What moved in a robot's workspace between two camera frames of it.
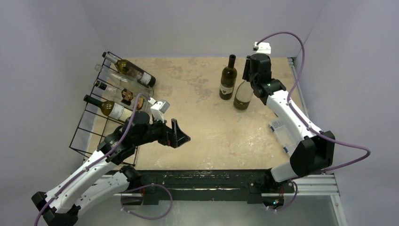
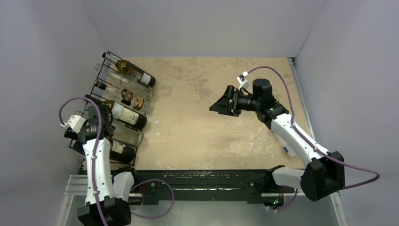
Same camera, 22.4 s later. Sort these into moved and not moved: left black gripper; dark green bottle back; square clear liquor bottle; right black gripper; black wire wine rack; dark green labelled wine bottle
Moved: left black gripper; dark green bottle back; right black gripper
Not moved: dark green labelled wine bottle; square clear liquor bottle; black wire wine rack
